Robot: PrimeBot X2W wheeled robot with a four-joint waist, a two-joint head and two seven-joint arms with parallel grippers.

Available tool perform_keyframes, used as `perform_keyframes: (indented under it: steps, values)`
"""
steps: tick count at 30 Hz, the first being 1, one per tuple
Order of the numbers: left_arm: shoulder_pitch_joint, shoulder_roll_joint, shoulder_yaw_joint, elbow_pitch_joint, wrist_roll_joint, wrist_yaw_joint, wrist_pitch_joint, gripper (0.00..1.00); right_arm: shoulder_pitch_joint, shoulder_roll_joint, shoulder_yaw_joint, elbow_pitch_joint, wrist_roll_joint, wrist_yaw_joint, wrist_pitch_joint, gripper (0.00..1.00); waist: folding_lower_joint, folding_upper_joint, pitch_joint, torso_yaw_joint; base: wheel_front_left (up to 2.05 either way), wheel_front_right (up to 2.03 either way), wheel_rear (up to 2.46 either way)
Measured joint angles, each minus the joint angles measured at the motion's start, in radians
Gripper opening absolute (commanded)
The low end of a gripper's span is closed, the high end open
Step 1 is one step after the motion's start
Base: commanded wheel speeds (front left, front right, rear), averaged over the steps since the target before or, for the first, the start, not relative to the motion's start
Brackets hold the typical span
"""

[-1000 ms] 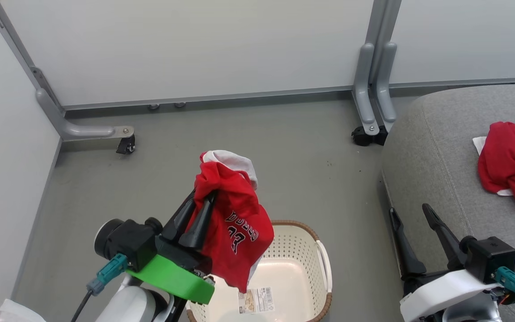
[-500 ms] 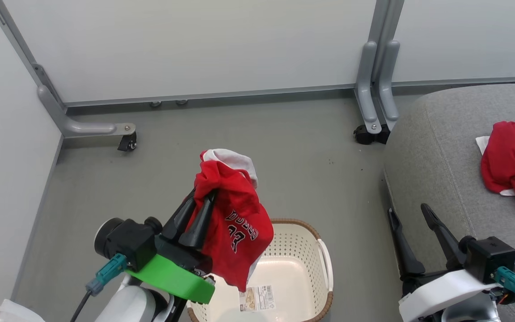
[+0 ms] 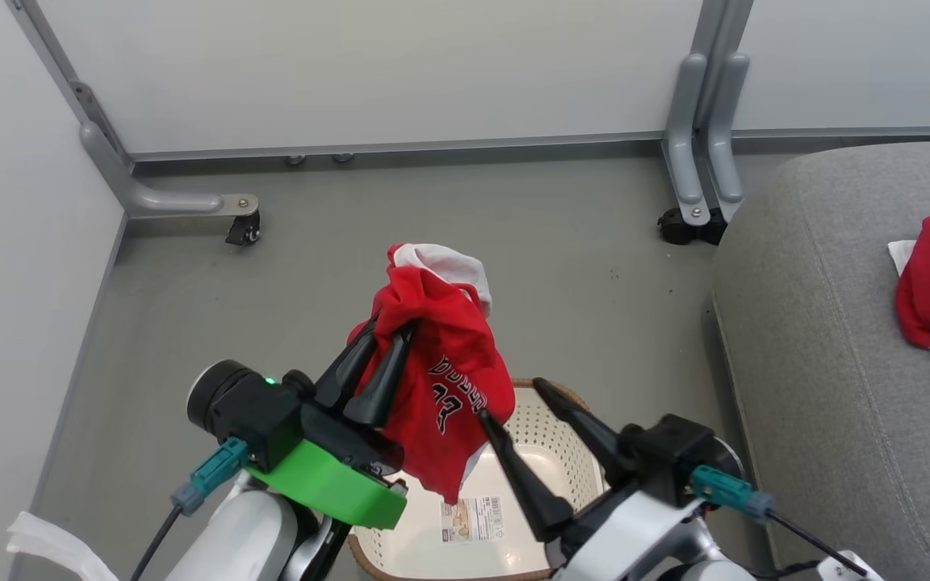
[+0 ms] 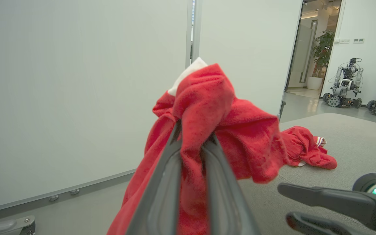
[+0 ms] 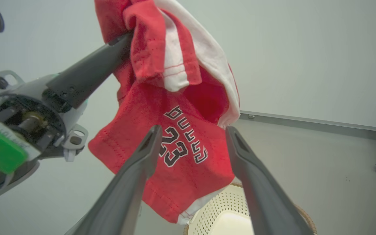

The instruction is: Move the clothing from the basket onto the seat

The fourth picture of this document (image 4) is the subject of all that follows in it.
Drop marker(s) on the grey partition joining post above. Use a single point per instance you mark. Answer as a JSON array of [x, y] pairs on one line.
[[189, 32]]

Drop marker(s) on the white plant pot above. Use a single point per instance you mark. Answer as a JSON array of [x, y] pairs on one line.
[[314, 83]]

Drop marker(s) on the frosted glass door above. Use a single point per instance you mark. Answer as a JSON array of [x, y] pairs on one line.
[[300, 52]]

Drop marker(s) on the green leafy indoor plant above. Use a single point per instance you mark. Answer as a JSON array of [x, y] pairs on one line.
[[323, 49]]

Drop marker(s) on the black caster wheel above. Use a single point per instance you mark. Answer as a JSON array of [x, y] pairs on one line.
[[29, 231]]

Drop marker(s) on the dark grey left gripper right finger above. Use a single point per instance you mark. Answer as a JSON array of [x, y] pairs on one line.
[[224, 195]]

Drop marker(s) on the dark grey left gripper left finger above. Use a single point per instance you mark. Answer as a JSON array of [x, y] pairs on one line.
[[162, 189]]

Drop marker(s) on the grey metal partition foot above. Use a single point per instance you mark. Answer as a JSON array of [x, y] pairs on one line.
[[2, 227]]

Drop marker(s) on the red garment with white trim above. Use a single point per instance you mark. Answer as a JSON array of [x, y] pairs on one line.
[[204, 98]]

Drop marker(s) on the small grey levelling knob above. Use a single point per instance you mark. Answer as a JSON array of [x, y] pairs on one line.
[[54, 197], [74, 192]]

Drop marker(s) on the white wall switch plate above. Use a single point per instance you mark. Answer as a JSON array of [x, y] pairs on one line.
[[358, 40], [342, 41]]

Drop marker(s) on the grey partition bottom rail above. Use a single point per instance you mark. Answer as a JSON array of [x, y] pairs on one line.
[[60, 189]]

